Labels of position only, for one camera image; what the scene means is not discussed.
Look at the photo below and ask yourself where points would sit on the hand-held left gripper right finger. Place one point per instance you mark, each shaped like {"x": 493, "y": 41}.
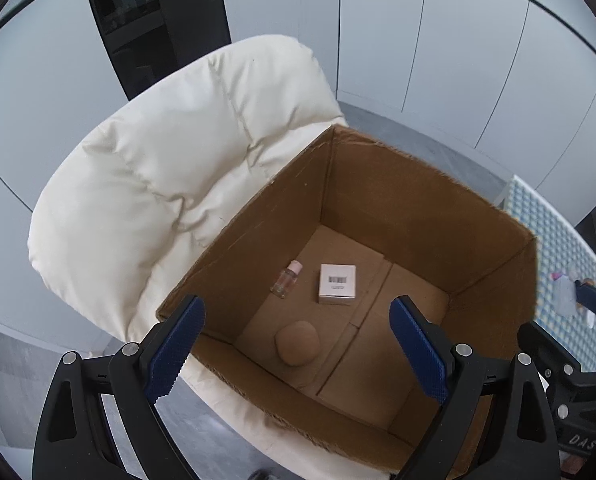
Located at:
{"x": 420, "y": 345}

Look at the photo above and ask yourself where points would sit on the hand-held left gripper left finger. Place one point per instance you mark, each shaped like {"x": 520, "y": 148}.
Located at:
{"x": 175, "y": 345}

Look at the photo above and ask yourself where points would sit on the clear oval plastic case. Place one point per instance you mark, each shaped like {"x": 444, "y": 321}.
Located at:
{"x": 565, "y": 295}

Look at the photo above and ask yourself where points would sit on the small white carton box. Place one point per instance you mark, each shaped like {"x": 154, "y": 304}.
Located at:
{"x": 337, "y": 285}

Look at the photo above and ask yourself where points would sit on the brown makeup puff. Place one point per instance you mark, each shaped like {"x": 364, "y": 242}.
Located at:
{"x": 298, "y": 344}

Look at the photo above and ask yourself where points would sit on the small clear bottle pink cap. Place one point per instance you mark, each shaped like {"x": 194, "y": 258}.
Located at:
{"x": 285, "y": 280}

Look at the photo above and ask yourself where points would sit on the brown cardboard box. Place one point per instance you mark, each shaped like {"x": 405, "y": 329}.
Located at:
{"x": 402, "y": 200}

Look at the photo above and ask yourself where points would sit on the blue yellow checkered tablecloth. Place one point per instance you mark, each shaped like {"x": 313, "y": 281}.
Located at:
{"x": 542, "y": 220}

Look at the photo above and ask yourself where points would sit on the cream padded chair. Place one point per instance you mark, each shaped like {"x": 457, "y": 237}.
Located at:
{"x": 153, "y": 160}

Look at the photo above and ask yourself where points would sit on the black glass cabinet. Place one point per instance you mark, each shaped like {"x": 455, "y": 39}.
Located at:
{"x": 153, "y": 20}

